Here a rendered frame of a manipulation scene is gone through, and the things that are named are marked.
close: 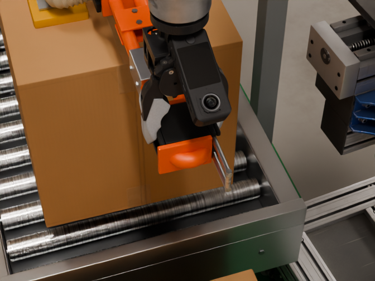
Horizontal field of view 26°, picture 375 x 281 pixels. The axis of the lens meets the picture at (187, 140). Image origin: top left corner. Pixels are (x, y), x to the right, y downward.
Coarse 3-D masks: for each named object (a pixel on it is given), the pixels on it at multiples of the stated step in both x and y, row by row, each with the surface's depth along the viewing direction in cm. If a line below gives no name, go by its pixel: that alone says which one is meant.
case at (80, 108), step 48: (0, 0) 150; (48, 48) 141; (96, 48) 141; (240, 48) 144; (48, 96) 139; (96, 96) 142; (48, 144) 147; (96, 144) 151; (144, 144) 155; (48, 192) 157; (96, 192) 161; (144, 192) 165; (192, 192) 170
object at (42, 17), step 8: (32, 0) 147; (40, 0) 146; (32, 8) 146; (40, 8) 145; (48, 8) 145; (56, 8) 146; (64, 8) 146; (72, 8) 146; (80, 8) 146; (32, 16) 144; (40, 16) 144; (48, 16) 144; (56, 16) 144; (64, 16) 145; (72, 16) 145; (80, 16) 146; (88, 16) 146; (40, 24) 144; (48, 24) 145; (56, 24) 145
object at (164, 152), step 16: (176, 112) 110; (160, 128) 108; (176, 128) 108; (192, 128) 108; (160, 144) 106; (176, 144) 106; (192, 144) 106; (208, 144) 107; (160, 160) 106; (208, 160) 109
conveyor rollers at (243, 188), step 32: (0, 32) 227; (0, 64) 220; (0, 128) 202; (0, 160) 196; (0, 192) 190; (32, 192) 193; (224, 192) 188; (256, 192) 190; (96, 224) 182; (128, 224) 183
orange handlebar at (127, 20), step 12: (108, 0) 129; (120, 0) 128; (144, 0) 128; (120, 12) 125; (132, 12) 125; (144, 12) 125; (120, 24) 123; (132, 24) 124; (144, 24) 124; (120, 36) 126; (132, 36) 122; (132, 48) 120; (180, 96) 114; (180, 156) 106; (192, 156) 106; (204, 156) 107
